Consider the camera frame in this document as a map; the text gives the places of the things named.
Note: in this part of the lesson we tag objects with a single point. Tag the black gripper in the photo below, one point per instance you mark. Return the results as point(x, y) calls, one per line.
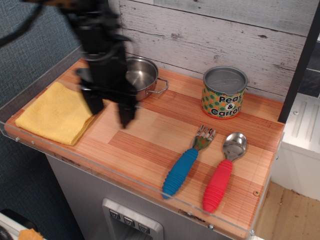
point(105, 78)

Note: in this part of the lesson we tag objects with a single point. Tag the yellow towel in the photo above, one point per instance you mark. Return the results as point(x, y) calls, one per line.
point(59, 114)

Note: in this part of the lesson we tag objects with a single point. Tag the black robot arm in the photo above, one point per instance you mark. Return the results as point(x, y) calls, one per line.
point(95, 26)

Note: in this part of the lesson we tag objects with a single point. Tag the stainless steel pot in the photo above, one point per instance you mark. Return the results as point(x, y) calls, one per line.
point(143, 74)

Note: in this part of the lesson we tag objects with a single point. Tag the grey toy cabinet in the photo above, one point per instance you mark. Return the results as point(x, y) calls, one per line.
point(126, 210)

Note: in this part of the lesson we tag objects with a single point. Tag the peas and carrots can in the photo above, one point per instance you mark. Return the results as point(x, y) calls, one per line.
point(223, 92)

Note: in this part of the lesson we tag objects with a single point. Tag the orange object bottom left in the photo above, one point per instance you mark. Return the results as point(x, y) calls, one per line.
point(30, 234)

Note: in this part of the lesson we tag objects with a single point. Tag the white plastic box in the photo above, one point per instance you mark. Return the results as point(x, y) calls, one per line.
point(297, 163)

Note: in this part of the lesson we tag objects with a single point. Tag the blue handled fork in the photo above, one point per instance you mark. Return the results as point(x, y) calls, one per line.
point(178, 173)

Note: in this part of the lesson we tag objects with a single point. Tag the clear acrylic guard rail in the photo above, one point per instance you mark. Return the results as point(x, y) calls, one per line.
point(136, 160)

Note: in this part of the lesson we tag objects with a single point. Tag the red handled spoon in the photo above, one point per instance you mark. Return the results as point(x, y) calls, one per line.
point(234, 147)

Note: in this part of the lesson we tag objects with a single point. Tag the black right post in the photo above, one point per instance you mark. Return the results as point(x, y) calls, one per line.
point(301, 66)

